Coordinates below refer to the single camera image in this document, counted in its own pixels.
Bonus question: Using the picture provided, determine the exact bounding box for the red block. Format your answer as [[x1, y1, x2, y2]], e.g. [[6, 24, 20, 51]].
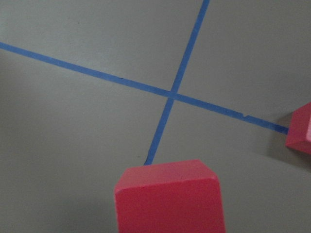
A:
[[114, 160, 226, 233]]

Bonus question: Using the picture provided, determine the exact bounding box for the brown paper table mat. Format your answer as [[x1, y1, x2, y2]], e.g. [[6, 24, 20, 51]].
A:
[[0, 0, 311, 233]]

